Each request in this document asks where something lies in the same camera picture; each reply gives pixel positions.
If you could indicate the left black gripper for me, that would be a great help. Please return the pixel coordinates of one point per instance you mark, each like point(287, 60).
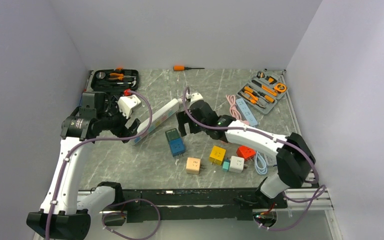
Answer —
point(122, 131)

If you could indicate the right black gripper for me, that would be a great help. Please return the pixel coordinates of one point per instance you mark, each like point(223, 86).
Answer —
point(182, 118)

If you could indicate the white power strip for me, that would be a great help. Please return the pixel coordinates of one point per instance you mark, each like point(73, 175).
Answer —
point(158, 118)

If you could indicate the dark green cube adapter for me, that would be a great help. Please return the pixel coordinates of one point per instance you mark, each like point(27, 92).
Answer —
point(172, 134)

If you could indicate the black tool case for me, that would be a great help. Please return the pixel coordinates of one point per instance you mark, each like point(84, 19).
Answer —
point(113, 82)

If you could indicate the blue cube adapter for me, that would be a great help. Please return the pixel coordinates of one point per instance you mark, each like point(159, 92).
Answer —
point(177, 147)

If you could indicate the light blue power strip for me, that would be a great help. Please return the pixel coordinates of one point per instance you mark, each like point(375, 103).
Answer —
point(245, 112)

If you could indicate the yellow cube adapter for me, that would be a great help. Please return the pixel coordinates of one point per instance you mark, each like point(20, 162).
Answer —
point(217, 155)

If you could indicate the beige cube adapter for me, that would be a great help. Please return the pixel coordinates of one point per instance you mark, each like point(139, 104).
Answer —
point(194, 166)

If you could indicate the teal cube adapter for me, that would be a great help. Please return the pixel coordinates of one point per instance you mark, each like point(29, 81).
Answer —
point(225, 166)

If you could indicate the red cube adapter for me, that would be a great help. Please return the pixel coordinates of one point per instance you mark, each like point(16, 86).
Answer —
point(246, 153)

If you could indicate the white cube adapter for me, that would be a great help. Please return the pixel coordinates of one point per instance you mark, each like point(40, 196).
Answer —
point(237, 164)

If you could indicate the grey tool case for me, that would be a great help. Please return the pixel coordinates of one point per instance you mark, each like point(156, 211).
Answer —
point(264, 90)

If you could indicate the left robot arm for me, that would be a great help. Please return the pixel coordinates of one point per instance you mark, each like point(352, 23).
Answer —
point(61, 216)

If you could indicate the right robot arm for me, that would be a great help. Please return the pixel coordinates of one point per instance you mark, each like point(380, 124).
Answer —
point(293, 157)

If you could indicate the clear screw box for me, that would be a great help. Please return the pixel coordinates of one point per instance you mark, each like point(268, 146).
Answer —
point(271, 162)

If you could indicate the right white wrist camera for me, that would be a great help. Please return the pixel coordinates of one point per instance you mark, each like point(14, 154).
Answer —
point(194, 97)

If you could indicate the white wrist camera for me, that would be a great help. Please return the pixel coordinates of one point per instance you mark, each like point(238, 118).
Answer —
point(126, 104)
point(194, 97)

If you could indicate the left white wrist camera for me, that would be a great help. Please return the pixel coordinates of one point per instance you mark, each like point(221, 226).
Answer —
point(126, 104)

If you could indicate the orange handled screwdriver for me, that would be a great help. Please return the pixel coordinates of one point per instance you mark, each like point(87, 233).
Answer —
point(180, 68)

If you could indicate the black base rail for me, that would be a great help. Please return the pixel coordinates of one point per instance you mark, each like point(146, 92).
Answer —
point(194, 204)

